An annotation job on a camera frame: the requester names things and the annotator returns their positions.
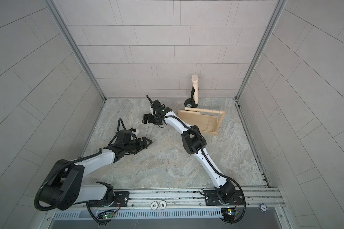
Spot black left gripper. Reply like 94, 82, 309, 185
123, 137, 154, 154

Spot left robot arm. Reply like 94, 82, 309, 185
34, 128, 152, 211

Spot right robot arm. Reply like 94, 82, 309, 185
143, 96, 236, 205

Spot wooden jewelry display stand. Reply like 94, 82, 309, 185
178, 107, 226, 136

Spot ventilation grille strip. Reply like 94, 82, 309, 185
53, 208, 222, 220

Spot left green circuit board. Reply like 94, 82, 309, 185
97, 210, 116, 220

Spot green circuit board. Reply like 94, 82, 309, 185
221, 208, 239, 221
97, 210, 116, 220

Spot aluminium corner profile left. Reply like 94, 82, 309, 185
44, 0, 107, 102

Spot aluminium corner profile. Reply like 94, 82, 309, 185
236, 0, 287, 101
44, 0, 107, 102

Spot right green circuit board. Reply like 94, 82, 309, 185
221, 208, 239, 221

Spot blue poker chip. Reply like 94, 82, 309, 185
259, 203, 268, 213

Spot aluminium corner profile right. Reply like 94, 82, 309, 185
236, 0, 287, 101

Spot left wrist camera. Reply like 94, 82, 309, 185
131, 128, 139, 136

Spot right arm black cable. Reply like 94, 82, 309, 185
160, 114, 247, 224

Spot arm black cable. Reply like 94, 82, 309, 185
33, 118, 127, 225
160, 114, 247, 224

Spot left poker chip on rail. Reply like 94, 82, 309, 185
151, 201, 159, 211

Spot poker chip on rail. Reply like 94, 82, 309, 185
159, 200, 167, 210
151, 201, 159, 211

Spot right poker chip on rail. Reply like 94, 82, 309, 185
159, 200, 167, 210

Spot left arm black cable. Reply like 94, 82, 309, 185
33, 118, 127, 225

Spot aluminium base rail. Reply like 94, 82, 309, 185
44, 187, 286, 212

